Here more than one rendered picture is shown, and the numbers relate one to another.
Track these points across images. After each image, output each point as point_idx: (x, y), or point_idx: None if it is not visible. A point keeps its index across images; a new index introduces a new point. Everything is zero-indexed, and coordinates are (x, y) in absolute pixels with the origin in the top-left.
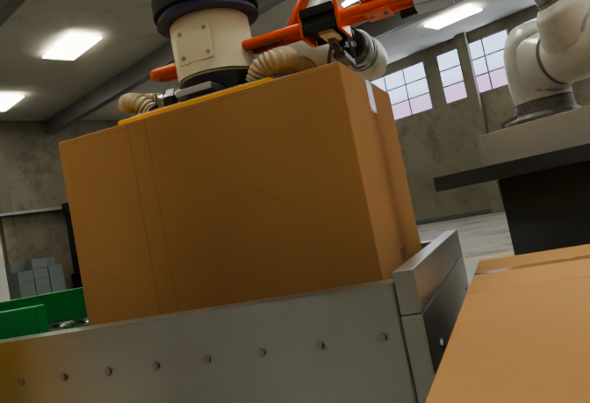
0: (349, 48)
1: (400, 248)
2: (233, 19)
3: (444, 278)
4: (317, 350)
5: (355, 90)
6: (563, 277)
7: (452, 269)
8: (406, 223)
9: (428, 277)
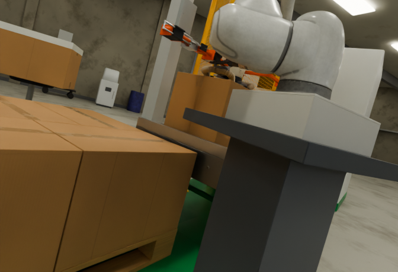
0: (226, 62)
1: (184, 130)
2: (223, 57)
3: (168, 137)
4: None
5: (183, 79)
6: (128, 130)
7: (186, 145)
8: (199, 127)
9: (148, 125)
